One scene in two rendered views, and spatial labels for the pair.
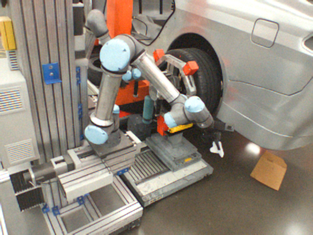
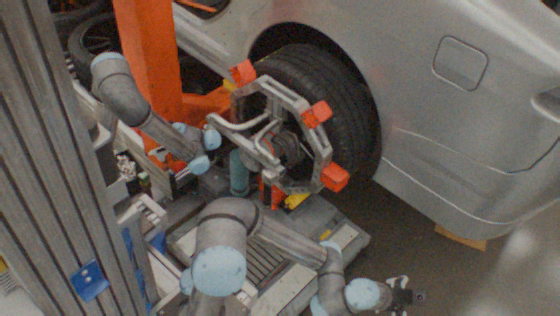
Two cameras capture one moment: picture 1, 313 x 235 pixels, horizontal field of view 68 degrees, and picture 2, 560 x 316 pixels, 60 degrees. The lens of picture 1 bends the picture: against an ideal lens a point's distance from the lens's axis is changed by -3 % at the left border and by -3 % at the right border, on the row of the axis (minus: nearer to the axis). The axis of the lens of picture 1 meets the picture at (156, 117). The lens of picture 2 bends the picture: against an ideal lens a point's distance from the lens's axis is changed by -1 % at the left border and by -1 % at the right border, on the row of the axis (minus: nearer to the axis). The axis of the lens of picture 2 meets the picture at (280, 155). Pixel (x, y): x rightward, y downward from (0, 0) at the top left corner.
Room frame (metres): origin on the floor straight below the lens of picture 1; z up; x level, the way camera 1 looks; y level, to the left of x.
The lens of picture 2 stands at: (0.38, 0.20, 2.38)
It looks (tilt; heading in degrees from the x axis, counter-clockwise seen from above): 47 degrees down; 349
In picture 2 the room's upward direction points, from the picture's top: 5 degrees clockwise
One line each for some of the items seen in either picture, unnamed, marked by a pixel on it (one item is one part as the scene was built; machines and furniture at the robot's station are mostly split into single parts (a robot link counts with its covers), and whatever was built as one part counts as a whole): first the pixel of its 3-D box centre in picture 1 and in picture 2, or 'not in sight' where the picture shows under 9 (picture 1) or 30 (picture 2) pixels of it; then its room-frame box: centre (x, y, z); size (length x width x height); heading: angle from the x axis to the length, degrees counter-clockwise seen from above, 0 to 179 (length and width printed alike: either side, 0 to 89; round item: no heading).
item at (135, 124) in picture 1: (147, 126); (235, 181); (2.13, 0.09, 0.26); 0.42 x 0.18 x 0.35; 129
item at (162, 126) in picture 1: (167, 123); (279, 186); (1.89, -0.11, 0.48); 0.16 x 0.12 x 0.17; 129
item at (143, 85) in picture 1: (145, 81); (216, 100); (2.32, 0.17, 0.69); 0.52 x 0.17 x 0.35; 129
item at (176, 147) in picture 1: (175, 134); (294, 192); (1.97, -0.21, 0.32); 0.40 x 0.30 x 0.28; 39
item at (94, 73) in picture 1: (110, 70); (123, 51); (3.21, 0.76, 0.39); 0.66 x 0.66 x 0.24
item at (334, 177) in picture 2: not in sight; (334, 177); (1.62, -0.28, 0.85); 0.09 x 0.08 x 0.07; 39
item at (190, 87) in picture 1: (170, 89); (277, 138); (1.87, -0.08, 0.85); 0.54 x 0.07 x 0.54; 39
